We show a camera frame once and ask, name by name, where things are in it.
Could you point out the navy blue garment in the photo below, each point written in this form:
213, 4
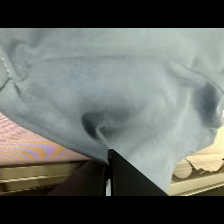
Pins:
126, 90

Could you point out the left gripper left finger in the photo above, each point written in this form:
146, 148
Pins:
85, 181

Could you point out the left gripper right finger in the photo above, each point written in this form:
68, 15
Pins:
131, 178

